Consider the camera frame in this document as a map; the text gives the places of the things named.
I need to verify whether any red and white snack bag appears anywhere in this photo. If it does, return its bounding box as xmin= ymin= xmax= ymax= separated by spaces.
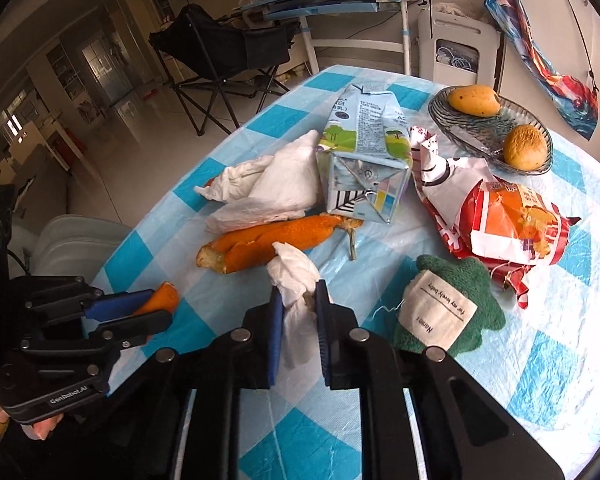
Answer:
xmin=409 ymin=125 xmax=582 ymax=310

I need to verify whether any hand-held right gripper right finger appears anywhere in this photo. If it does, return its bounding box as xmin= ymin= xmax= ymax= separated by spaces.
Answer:
xmin=314 ymin=280 xmax=566 ymax=480

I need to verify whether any green plush toy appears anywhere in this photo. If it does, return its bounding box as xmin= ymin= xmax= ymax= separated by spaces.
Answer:
xmin=393 ymin=254 xmax=507 ymax=358

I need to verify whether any glass fruit bowl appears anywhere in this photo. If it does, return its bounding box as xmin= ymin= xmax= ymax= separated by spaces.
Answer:
xmin=428 ymin=85 xmax=554 ymax=176

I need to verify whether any white display cabinet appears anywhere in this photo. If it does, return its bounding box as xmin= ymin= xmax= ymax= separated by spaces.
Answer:
xmin=45 ymin=42 xmax=88 ymax=103

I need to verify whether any yellow mango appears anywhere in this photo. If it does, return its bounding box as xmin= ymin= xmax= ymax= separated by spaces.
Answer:
xmin=447 ymin=85 xmax=502 ymax=117

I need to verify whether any black cord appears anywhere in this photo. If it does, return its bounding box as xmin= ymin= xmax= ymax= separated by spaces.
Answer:
xmin=505 ymin=0 xmax=600 ymax=93

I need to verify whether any smooth orange peel strip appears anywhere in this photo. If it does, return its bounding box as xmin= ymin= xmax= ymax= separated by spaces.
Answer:
xmin=132 ymin=281 xmax=180 ymax=341

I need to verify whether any long orange peel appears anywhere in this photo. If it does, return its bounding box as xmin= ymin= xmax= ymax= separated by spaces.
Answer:
xmin=196 ymin=213 xmax=365 ymax=275

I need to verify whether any colourful hanging bag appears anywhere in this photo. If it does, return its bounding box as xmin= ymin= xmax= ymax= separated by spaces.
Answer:
xmin=484 ymin=0 xmax=600 ymax=142

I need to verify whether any black folding chair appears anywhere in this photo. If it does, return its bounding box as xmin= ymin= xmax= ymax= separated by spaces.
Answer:
xmin=148 ymin=3 xmax=301 ymax=136

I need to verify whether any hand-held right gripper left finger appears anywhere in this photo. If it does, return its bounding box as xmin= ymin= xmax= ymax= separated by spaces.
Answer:
xmin=105 ymin=287 xmax=286 ymax=480

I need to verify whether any person's left hand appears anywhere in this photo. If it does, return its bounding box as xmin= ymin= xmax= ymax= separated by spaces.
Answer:
xmin=0 ymin=396 xmax=65 ymax=442

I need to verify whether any light blue milk carton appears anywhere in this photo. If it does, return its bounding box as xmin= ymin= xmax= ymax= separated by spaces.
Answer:
xmin=316 ymin=83 xmax=415 ymax=226

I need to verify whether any white appliance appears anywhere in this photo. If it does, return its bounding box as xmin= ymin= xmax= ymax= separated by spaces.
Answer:
xmin=417 ymin=2 xmax=503 ymax=92

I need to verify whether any white armchair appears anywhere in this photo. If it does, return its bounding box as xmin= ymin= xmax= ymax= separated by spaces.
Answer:
xmin=7 ymin=214 xmax=133 ymax=281

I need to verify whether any large crumpled white tissue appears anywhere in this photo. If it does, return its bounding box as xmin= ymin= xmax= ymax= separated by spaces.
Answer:
xmin=194 ymin=130 xmax=326 ymax=235

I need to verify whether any round orange fruit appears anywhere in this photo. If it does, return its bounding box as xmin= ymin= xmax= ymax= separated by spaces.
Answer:
xmin=503 ymin=124 xmax=549 ymax=171

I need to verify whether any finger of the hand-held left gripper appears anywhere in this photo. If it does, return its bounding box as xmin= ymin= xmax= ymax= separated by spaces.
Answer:
xmin=20 ymin=310 xmax=174 ymax=358
xmin=11 ymin=275 xmax=157 ymax=328

